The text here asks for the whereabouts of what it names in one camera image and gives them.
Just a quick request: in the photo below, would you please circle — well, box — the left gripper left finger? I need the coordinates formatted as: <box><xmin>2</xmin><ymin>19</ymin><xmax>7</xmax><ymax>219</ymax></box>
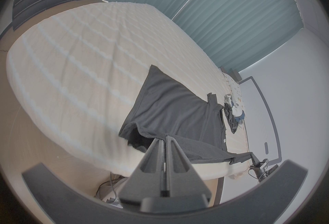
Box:
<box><xmin>119</xmin><ymin>138</ymin><xmax>166</xmax><ymax>202</ymax></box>

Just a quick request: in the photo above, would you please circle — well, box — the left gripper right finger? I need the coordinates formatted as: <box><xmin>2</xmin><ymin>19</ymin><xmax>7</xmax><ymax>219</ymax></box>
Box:
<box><xmin>167</xmin><ymin>136</ymin><xmax>212</xmax><ymax>199</ymax></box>

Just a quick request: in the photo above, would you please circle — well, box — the black T-shirt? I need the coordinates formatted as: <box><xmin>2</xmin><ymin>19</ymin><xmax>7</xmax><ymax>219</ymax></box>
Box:
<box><xmin>119</xmin><ymin>65</ymin><xmax>253</xmax><ymax>165</ymax></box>

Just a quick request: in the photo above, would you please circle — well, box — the pile of clothes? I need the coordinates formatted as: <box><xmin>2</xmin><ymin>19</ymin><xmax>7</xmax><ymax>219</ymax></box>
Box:
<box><xmin>224</xmin><ymin>93</ymin><xmax>246</xmax><ymax>124</ymax></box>

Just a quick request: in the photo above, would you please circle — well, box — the bed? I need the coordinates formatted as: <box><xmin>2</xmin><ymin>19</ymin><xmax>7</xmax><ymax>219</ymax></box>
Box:
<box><xmin>6</xmin><ymin>1</ymin><xmax>283</xmax><ymax>185</ymax></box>

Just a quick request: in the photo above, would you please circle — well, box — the black satin garment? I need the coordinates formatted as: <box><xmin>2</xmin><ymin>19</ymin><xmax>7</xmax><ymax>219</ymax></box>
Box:
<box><xmin>223</xmin><ymin>104</ymin><xmax>238</xmax><ymax>134</ymax></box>

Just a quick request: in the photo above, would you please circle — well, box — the white printed pillow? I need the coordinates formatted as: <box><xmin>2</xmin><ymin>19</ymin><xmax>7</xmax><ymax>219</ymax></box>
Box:
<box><xmin>222</xmin><ymin>72</ymin><xmax>247</xmax><ymax>113</ymax></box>

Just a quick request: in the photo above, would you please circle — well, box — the grey bedside table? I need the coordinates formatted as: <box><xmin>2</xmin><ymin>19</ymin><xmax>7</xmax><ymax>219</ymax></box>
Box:
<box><xmin>220</xmin><ymin>66</ymin><xmax>242</xmax><ymax>82</ymax></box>

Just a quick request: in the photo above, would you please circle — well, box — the black cable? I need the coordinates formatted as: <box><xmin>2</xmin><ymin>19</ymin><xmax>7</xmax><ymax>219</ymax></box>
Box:
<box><xmin>94</xmin><ymin>172</ymin><xmax>121</xmax><ymax>204</ymax></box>

